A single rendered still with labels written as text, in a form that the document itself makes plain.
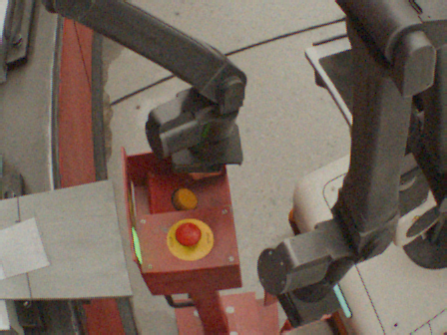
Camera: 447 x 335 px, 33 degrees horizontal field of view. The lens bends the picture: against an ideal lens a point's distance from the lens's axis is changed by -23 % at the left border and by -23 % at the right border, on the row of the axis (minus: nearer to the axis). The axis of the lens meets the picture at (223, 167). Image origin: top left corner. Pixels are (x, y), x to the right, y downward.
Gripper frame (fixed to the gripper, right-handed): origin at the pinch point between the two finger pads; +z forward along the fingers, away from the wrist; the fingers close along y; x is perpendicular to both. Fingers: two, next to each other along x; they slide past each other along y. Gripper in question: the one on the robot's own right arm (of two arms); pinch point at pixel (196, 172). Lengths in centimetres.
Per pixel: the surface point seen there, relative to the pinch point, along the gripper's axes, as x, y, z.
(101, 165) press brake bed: -45, 8, 81
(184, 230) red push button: 9.6, 3.1, -0.2
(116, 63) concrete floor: -82, 2, 85
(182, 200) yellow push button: 0.9, 1.2, 7.4
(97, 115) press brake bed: -61, 8, 81
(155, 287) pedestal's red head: 15.4, 7.4, 11.4
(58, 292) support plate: 26.6, 26.9, -13.9
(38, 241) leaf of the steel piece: 18.0, 29.2, -13.4
